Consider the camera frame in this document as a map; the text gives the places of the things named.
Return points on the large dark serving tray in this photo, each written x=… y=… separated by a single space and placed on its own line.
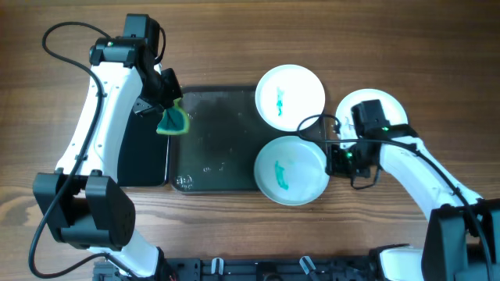
x=226 y=133

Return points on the small black sponge tray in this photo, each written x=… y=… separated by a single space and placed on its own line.
x=143 y=159

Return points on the light blue plate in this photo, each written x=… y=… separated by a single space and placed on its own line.
x=291 y=171

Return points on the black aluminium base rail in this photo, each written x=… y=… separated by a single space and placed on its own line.
x=349 y=268

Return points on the green yellow sponge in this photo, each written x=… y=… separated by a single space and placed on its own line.
x=175 y=121

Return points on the white plate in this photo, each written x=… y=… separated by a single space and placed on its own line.
x=289 y=97
x=366 y=109

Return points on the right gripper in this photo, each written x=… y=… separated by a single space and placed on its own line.
x=333 y=165

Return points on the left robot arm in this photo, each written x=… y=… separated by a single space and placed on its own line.
x=81 y=201

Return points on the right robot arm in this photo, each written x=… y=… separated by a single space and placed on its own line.
x=462 y=240

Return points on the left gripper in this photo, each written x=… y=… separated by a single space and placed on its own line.
x=172 y=91

